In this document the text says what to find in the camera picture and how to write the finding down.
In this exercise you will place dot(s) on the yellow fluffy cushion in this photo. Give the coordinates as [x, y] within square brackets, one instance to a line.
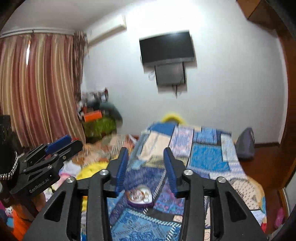
[173, 117]

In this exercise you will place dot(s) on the blue patchwork bedspread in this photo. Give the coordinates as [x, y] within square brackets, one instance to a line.
[221, 202]

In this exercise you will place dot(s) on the dark grey pillow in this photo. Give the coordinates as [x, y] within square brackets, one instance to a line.
[245, 144]

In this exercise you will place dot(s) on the striped red curtain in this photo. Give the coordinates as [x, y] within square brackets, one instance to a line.
[41, 75]

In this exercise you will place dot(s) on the yellow cartoon blanket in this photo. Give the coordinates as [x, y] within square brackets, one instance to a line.
[91, 169]

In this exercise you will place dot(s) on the purple heart-shaped jewelry box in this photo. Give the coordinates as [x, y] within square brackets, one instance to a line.
[140, 197]

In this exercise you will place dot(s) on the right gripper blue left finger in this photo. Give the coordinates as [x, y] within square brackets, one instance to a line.
[117, 170]

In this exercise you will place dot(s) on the green covered stand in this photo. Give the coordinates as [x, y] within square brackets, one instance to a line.
[99, 128]

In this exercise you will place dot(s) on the orange shoe box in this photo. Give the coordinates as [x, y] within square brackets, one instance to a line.
[92, 116]

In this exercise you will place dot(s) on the grey clothes pile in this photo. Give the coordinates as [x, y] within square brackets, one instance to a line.
[97, 100]

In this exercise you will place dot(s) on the brown wooden door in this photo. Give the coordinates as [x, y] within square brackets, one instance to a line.
[287, 143]

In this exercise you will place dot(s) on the brown wooden wardrobe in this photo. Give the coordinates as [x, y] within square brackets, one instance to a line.
[261, 13]

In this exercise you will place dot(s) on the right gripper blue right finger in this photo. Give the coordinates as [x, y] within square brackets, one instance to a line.
[174, 170]

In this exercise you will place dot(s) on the white air conditioner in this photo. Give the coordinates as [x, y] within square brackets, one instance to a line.
[105, 29]

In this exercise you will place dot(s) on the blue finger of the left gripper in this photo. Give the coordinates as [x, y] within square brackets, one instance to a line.
[57, 145]

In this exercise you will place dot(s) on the black wall television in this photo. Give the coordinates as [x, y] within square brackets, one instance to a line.
[168, 48]

